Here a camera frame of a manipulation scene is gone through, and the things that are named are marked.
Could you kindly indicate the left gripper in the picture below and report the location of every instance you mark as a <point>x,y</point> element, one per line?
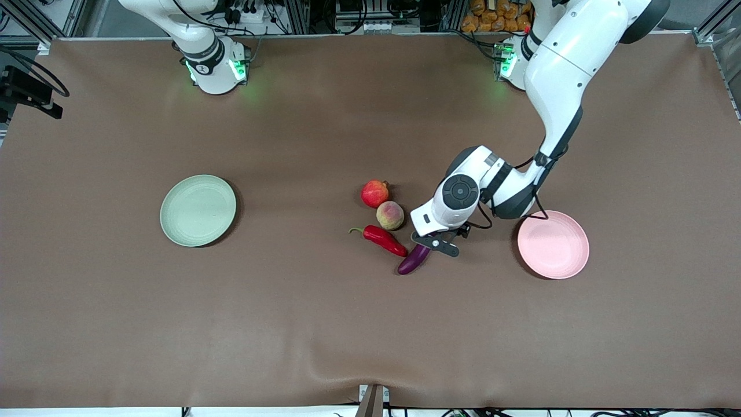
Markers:
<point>461,231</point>

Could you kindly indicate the purple eggplant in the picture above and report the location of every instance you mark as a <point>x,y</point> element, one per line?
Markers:
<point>411,263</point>

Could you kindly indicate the yellow pink peach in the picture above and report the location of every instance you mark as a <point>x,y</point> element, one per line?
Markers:
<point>390,215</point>

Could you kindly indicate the red chili pepper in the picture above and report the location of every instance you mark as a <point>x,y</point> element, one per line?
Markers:
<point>382,237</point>

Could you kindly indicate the red pomegranate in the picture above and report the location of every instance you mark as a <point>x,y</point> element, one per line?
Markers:
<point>374,194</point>

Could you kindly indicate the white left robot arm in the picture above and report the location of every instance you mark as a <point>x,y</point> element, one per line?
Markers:
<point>564,69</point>

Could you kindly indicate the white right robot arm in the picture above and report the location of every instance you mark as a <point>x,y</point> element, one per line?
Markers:
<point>211,63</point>

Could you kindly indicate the brown table cloth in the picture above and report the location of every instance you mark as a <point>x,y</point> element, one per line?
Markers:
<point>370,324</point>

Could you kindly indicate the pink round plate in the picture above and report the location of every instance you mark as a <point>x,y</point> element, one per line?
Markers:
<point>553,246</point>

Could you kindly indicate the green round plate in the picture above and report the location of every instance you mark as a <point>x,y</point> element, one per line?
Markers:
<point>198,211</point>

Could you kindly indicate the white socket strip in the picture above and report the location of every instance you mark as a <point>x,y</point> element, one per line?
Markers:
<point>370,26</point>

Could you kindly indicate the bag of orange snacks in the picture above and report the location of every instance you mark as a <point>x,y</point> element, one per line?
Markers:
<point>492,20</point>

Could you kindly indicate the white power strip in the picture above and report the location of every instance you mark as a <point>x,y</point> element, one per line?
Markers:
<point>249,16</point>

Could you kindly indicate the grey rounded object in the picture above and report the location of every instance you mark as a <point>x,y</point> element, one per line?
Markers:
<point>683,23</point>

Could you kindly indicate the aluminium frame rail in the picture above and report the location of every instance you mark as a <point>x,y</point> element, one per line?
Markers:
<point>718,29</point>
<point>40,17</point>

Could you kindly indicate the metal table edge bracket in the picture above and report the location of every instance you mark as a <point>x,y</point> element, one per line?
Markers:
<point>372,402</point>

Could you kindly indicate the aluminium frame post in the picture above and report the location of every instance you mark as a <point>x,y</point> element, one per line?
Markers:
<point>296,17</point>

